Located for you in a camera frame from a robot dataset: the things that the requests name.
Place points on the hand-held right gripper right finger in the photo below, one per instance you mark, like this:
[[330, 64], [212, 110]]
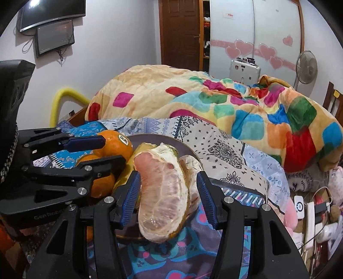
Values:
[[207, 200]]

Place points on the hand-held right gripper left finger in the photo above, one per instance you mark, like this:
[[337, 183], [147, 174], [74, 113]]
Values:
[[131, 194]]

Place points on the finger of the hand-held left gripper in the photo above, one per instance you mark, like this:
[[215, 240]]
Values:
[[85, 142], [107, 163]]

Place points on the large orange with sticker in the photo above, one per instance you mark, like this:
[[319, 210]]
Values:
[[115, 146]]

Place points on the plain orange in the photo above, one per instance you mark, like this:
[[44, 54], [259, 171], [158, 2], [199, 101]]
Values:
[[103, 185]]

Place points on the peeled pomelo segment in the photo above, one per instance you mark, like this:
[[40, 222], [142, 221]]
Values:
[[194, 167], [163, 187]]

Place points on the purple round plate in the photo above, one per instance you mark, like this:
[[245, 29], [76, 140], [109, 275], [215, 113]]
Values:
[[158, 139]]

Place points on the patterned bedsheet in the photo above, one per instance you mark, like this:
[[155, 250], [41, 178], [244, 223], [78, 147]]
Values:
[[230, 158]]

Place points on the yellow foam tube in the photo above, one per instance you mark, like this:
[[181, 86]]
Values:
[[57, 102]]

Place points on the small mandarin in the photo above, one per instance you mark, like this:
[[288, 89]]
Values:
[[89, 233]]

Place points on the pink plush toy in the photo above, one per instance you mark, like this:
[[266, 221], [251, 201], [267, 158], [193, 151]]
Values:
[[289, 214]]

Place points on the colourful patchwork blanket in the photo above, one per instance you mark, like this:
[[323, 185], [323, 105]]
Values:
[[214, 107]]

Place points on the white round device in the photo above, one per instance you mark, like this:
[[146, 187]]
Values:
[[299, 205]]

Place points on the white power strip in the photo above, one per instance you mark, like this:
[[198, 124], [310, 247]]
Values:
[[312, 220]]

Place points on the white hard suitcase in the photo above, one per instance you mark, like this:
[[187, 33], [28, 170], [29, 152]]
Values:
[[245, 70]]

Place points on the brown wooden door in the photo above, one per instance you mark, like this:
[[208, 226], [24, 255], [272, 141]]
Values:
[[179, 35]]

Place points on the wooden headboard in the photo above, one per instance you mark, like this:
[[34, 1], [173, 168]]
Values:
[[333, 99]]

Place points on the standing electric fan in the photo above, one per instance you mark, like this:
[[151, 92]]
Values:
[[306, 68]]

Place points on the wooden wardrobe with sliding doors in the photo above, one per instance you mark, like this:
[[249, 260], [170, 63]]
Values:
[[241, 26]]

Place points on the small black wall monitor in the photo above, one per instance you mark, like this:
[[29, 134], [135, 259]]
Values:
[[55, 37]]

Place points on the black wall television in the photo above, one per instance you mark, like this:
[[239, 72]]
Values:
[[52, 13]]

